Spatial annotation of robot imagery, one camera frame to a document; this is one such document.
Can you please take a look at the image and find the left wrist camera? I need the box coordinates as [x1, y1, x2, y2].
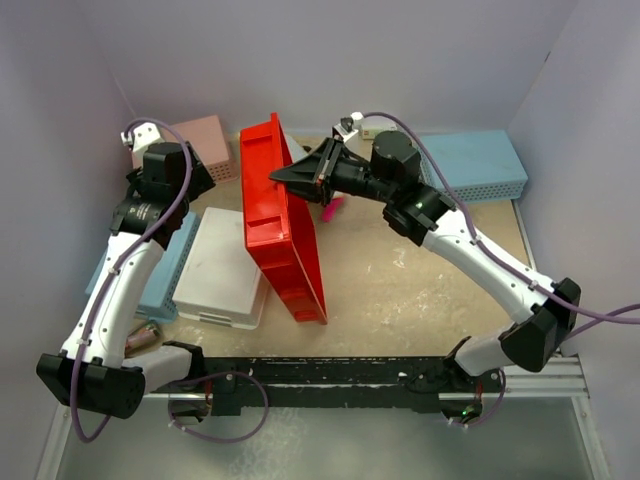
[121, 122, 163, 155]

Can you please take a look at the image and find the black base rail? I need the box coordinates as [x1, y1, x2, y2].
[200, 356, 502, 416]

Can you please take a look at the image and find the pink green tube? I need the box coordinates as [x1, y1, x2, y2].
[125, 321, 161, 358]

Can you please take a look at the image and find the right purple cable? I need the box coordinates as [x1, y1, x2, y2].
[364, 110, 640, 431]

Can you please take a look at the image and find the aluminium table frame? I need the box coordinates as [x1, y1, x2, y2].
[37, 194, 614, 480]

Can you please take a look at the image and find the small white green box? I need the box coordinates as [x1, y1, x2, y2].
[361, 125, 397, 141]

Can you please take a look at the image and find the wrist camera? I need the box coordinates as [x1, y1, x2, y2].
[121, 122, 163, 155]
[331, 112, 364, 143]

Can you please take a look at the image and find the white perforated basket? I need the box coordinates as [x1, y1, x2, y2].
[172, 207, 269, 330]

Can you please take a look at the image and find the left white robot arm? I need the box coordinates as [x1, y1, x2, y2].
[36, 142, 215, 419]

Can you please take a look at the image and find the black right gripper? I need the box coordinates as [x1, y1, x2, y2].
[271, 135, 395, 207]

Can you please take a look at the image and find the light blue perforated basket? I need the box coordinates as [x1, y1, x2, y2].
[421, 130, 528, 203]

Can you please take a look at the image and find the pink perforated basket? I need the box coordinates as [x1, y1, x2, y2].
[130, 114, 240, 185]

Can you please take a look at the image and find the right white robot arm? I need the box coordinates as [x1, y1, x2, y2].
[269, 131, 581, 391]

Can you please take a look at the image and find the red plastic tray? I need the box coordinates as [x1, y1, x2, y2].
[239, 113, 327, 324]

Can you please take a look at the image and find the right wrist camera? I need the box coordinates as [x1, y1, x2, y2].
[331, 112, 364, 143]

